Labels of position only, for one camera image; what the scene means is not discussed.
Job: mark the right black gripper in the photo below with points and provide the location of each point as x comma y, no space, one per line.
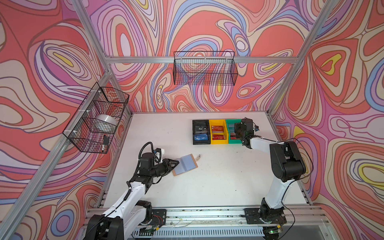
237,125

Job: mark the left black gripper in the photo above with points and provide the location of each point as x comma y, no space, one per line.
165,164

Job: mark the tan leather card holder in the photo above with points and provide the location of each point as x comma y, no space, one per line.
186,164

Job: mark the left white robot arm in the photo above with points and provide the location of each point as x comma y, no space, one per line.
130,211

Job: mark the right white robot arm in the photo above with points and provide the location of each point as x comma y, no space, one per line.
286,162

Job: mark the green plastic storage bin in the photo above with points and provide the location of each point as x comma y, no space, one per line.
231,130

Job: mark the yellow plastic storage bin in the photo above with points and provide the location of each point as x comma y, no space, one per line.
219,132

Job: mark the black plastic storage bin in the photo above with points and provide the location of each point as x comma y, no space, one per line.
201,132

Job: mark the silver tape roll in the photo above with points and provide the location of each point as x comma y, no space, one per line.
105,123

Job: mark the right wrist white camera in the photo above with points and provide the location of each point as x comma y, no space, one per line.
255,128

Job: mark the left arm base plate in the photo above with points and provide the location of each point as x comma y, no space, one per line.
157,218

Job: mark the back wall wire basket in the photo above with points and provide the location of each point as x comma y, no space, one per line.
205,68

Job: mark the wall wire basket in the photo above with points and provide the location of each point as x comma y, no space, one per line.
93,127
205,68

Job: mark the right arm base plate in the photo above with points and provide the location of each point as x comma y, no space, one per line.
263,215

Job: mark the left wall wire basket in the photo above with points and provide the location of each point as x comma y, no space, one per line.
93,127

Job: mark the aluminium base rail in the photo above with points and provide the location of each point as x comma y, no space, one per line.
303,222

